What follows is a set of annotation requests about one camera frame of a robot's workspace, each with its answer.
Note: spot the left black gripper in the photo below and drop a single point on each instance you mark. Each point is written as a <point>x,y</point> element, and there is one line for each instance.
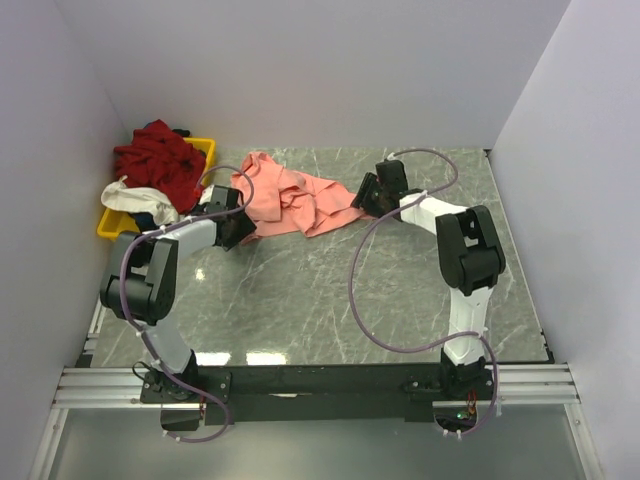
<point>246,227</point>

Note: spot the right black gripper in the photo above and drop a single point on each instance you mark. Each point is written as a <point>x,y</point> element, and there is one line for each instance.
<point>362,199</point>

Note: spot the pink t shirt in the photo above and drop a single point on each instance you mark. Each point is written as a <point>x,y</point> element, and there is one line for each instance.
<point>287,201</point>

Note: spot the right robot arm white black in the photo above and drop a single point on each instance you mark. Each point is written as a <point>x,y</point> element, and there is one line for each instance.
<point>470,257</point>

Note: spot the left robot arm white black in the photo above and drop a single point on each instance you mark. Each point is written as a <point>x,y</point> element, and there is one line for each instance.
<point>140,280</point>

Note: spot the blue t shirt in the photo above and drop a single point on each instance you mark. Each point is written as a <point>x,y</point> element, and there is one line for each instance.
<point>145,222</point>

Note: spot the red t shirt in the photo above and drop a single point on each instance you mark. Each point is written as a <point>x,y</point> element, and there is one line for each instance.
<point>159,158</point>

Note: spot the yellow plastic bin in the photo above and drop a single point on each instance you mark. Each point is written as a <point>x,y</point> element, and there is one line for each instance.
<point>112,223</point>

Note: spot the white t shirt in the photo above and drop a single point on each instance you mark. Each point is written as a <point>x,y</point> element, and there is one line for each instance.
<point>118,196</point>

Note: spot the black base beam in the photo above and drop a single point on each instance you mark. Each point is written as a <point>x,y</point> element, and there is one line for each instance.
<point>408,391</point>

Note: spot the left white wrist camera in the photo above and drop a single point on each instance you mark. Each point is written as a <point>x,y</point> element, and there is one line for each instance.
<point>205,195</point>

